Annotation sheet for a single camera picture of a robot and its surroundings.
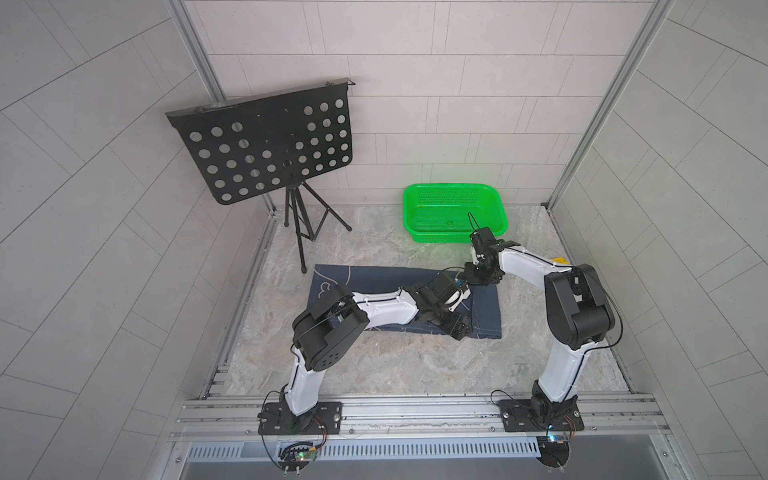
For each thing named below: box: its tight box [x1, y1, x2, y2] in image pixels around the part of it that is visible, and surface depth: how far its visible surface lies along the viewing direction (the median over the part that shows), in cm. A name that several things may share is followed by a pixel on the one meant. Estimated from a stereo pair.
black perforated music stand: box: [165, 78, 356, 274], surface depth 75 cm
